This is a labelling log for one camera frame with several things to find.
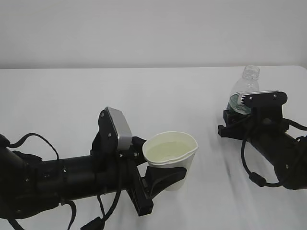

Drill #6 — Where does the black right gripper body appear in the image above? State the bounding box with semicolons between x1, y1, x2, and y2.
218;115;290;144

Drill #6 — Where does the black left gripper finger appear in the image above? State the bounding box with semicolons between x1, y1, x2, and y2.
145;166;187;199
130;136;146;165

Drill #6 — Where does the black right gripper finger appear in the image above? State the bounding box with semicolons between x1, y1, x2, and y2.
223;110;249;126

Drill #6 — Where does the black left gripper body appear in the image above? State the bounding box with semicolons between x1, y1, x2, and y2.
118;150;154;216

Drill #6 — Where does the white paper cup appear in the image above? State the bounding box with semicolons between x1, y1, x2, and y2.
142;131;199;192

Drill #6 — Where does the clear water bottle green label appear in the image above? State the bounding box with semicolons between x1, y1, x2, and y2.
226;65;261;115

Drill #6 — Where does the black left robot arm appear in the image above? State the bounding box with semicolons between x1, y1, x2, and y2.
0;137;187;219

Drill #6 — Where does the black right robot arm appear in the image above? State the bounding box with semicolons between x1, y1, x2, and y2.
218;107;307;190

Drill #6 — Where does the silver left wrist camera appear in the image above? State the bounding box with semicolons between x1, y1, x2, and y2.
91;106;132;155

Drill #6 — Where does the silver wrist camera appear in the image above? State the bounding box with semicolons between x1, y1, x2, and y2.
91;106;132;155
237;90;288;121

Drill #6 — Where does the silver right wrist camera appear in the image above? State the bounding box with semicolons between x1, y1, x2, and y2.
237;90;288;121

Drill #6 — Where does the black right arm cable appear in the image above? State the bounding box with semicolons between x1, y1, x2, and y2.
241;117;307;188

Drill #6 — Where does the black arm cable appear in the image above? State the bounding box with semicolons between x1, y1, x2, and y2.
241;117;307;188
0;132;120;230

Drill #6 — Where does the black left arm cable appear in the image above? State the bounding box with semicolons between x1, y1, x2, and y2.
0;132;120;230

